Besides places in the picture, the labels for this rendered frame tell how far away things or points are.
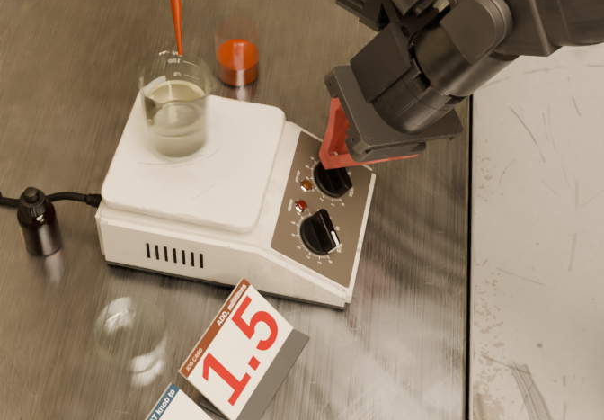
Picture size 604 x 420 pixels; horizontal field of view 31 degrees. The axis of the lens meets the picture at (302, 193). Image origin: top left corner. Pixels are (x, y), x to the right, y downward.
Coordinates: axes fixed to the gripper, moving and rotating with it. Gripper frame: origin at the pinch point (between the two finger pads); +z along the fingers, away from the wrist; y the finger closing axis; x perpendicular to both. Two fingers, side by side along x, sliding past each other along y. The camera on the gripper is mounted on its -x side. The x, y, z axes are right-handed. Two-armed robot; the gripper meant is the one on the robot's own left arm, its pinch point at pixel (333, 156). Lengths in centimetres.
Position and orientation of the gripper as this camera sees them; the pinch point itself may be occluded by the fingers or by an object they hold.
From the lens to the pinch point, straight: 86.8
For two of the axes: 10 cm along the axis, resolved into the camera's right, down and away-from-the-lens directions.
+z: -5.1, 4.2, 7.5
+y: -7.8, 1.3, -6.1
